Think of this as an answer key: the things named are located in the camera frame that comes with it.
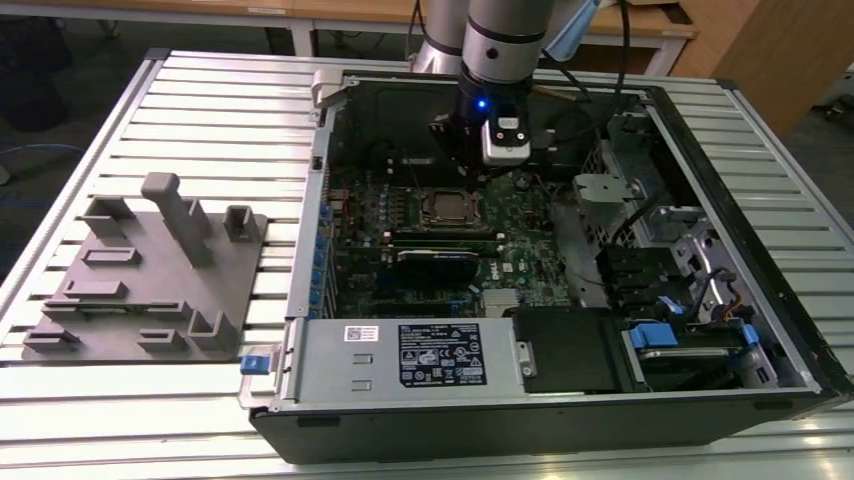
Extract silver CPU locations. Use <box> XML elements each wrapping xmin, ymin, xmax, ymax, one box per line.
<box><xmin>431</xmin><ymin>195</ymin><xmax>473</xmax><ymax>221</ymax></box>

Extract metal socket cover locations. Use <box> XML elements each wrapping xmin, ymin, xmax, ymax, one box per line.
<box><xmin>419</xmin><ymin>189</ymin><xmax>490</xmax><ymax>227</ymax></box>

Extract perforated metal drive cage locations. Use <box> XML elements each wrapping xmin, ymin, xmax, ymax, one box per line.
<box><xmin>571</xmin><ymin>112</ymin><xmax>673</xmax><ymax>251</ymax></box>

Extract grey case latch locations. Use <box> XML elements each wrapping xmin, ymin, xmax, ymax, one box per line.
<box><xmin>311</xmin><ymin>69</ymin><xmax>350</xmax><ymax>109</ymax></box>

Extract green motherboard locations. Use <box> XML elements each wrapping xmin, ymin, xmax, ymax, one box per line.
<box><xmin>319</xmin><ymin>159</ymin><xmax>582</xmax><ymax>321</ymax></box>

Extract black graphics card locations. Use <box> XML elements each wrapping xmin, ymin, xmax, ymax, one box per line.
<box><xmin>393</xmin><ymin>247</ymin><xmax>483</xmax><ymax>304</ymax></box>

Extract grey plastic bar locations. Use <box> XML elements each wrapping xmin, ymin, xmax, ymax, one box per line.
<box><xmin>550</xmin><ymin>202</ymin><xmax>613</xmax><ymax>309</ymax></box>

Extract small silver heat sink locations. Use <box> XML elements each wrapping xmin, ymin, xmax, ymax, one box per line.
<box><xmin>481</xmin><ymin>288</ymin><xmax>523</xmax><ymax>319</ymax></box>

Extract blue disk carrier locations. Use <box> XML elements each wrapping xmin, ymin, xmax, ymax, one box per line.
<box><xmin>625</xmin><ymin>322</ymin><xmax>681</xmax><ymax>351</ymax></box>

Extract wooden cabinet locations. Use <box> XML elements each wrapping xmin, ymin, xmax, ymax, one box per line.
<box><xmin>670</xmin><ymin>0</ymin><xmax>854</xmax><ymax>139</ymax></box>

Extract silver power supply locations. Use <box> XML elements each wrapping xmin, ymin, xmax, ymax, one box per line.
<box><xmin>279</xmin><ymin>317</ymin><xmax>530</xmax><ymax>407</ymax></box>

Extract grey parts rack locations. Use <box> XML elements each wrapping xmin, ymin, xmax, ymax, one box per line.
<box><xmin>19</xmin><ymin>172</ymin><xmax>273</xmax><ymax>364</ymax></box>

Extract black PC case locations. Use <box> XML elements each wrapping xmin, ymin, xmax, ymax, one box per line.
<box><xmin>237</xmin><ymin>68</ymin><xmax>854</xmax><ymax>466</ymax></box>

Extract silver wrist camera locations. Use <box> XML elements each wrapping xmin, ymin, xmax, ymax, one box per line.
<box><xmin>481</xmin><ymin>115</ymin><xmax>535</xmax><ymax>167</ymax></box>

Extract black looped cable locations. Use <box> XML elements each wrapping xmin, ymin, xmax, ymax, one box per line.
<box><xmin>547</xmin><ymin>107</ymin><xmax>601</xmax><ymax>169</ymax></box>

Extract wooden desk white frame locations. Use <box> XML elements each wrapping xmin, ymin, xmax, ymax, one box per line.
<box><xmin>0</xmin><ymin>0</ymin><xmax>315</xmax><ymax>59</ymax></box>
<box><xmin>310</xmin><ymin>0</ymin><xmax>700</xmax><ymax>76</ymax></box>

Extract coloured wire bundle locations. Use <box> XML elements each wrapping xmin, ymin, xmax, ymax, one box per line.
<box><xmin>717</xmin><ymin>294</ymin><xmax>748</xmax><ymax>321</ymax></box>

